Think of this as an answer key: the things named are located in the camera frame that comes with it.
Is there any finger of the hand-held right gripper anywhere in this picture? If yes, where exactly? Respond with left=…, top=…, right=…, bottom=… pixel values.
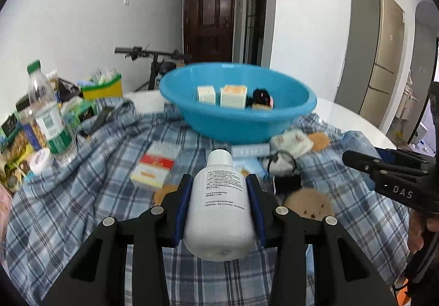
left=374, top=146, right=433, bottom=171
left=342, top=150, right=429, bottom=187

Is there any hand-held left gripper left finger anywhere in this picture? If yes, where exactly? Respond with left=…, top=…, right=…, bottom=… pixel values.
left=41, top=174, right=194, bottom=306

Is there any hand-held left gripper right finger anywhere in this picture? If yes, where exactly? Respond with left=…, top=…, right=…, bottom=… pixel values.
left=245, top=174, right=400, bottom=306

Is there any white plastic bottle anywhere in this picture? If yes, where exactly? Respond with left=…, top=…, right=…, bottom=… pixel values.
left=183, top=149, right=257, bottom=261

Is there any black square box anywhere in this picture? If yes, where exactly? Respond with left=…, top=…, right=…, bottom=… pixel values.
left=273, top=172, right=302, bottom=195

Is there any light blue packet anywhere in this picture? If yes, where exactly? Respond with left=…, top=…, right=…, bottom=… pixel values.
left=236, top=156, right=269, bottom=180

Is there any round tan dotted disc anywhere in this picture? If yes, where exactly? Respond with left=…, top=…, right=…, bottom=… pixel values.
left=284, top=188, right=335, bottom=221

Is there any blue plastic basin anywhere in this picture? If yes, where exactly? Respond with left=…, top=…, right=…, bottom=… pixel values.
left=159, top=63, right=317, bottom=145

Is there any person's right hand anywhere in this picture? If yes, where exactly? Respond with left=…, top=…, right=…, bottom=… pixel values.
left=407, top=212, right=429, bottom=255

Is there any red white box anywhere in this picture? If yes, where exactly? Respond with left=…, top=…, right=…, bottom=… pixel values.
left=130, top=153, right=175, bottom=189

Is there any long white tube box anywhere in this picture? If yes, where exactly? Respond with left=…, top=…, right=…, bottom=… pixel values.
left=231, top=143, right=271, bottom=157

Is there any flat white box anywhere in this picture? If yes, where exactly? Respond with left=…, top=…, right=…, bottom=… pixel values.
left=146, top=141, right=187, bottom=160

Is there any white floral pouch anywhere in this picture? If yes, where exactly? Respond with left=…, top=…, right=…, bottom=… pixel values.
left=269, top=129, right=314, bottom=157

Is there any gold grey refrigerator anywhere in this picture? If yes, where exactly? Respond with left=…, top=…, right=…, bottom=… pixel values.
left=334, top=0, right=406, bottom=128

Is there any small black case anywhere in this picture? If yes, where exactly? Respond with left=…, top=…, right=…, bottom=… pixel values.
left=252, top=88, right=275, bottom=109

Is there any cream orange box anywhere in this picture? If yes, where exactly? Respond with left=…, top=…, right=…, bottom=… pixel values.
left=219, top=85, right=248, bottom=108

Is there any small white box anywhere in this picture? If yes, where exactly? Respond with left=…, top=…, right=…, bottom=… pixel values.
left=196, top=85, right=216, bottom=104

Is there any green black box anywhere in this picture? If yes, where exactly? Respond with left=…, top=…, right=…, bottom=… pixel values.
left=63, top=98, right=98, bottom=128

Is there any yellow green plastic container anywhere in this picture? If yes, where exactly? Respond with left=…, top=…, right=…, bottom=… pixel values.
left=80, top=68, right=123, bottom=101

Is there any black bicycle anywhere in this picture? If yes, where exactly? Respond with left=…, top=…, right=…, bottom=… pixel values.
left=114, top=46, right=193, bottom=91

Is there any white round jar lid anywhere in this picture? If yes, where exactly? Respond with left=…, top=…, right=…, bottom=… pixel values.
left=29, top=148, right=52, bottom=171

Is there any clear water bottle green label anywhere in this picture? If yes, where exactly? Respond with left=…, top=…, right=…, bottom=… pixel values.
left=27, top=60, right=78, bottom=166

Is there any black snack bag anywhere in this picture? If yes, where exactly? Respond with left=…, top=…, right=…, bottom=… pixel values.
left=57, top=77, right=83, bottom=101

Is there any nut snack bag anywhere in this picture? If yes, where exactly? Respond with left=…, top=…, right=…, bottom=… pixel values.
left=0, top=128, right=47, bottom=192

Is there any pink cloth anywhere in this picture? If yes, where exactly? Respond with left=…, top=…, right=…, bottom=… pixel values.
left=0, top=186, right=14, bottom=241

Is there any black framed glass door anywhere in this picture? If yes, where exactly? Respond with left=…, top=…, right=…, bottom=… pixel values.
left=243, top=0, right=268, bottom=65

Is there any dark green box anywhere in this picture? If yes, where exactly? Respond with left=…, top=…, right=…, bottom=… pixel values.
left=0, top=113, right=22, bottom=142

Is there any dark brown door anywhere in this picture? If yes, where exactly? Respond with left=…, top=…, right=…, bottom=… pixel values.
left=183, top=0, right=237, bottom=63

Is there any white pouch black cord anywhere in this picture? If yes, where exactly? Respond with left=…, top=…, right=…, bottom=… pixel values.
left=262, top=152, right=299, bottom=176

